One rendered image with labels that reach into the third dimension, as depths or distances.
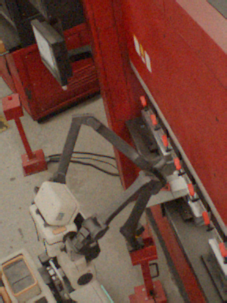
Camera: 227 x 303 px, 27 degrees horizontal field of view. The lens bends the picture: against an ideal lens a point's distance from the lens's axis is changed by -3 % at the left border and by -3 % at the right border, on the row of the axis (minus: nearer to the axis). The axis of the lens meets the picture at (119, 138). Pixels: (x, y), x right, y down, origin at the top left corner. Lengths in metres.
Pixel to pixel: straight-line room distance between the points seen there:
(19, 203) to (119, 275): 1.24
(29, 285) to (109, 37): 1.60
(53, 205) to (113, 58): 1.23
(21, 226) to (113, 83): 1.60
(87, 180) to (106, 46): 1.62
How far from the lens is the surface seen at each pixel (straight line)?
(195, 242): 2.70
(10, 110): 4.11
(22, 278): 2.72
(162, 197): 2.76
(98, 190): 4.25
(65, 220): 2.41
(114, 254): 3.78
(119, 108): 3.41
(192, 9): 1.72
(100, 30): 3.06
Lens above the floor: 3.08
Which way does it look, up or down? 41 degrees down
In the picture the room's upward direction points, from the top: 12 degrees counter-clockwise
